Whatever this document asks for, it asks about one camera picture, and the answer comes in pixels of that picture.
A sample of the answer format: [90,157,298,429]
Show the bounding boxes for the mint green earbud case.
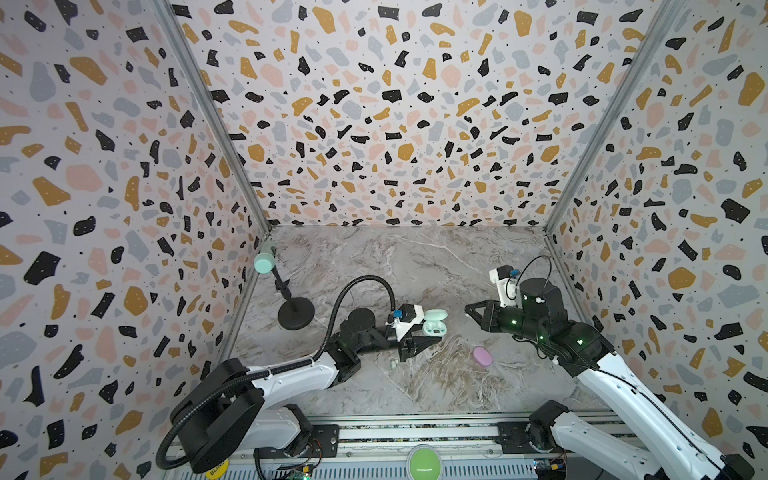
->
[422,309,448,337]

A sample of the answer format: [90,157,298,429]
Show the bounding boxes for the pink earbud charging case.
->
[472,346,494,368]

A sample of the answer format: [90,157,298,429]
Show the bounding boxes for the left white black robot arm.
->
[155,304,448,473]

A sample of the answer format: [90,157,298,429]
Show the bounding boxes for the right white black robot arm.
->
[464,278,755,479]

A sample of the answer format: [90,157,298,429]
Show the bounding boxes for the black microphone stand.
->
[271,267,315,331]

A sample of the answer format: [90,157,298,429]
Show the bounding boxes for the green round button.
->
[406,444,443,480]

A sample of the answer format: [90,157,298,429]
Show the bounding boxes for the mint green microphone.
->
[253,240,276,275]

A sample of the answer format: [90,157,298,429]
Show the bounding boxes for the yellow round sticker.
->
[205,462,229,480]

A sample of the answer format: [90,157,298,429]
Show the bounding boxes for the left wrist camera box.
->
[387,303,425,342]

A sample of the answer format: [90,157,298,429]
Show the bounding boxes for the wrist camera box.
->
[489,265,521,307]
[387,303,425,342]

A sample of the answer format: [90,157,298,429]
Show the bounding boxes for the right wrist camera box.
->
[489,265,521,307]

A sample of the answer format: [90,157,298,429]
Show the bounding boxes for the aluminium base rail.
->
[167,412,642,479]

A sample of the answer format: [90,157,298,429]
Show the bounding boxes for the black corrugated cable hose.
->
[155,274,397,471]

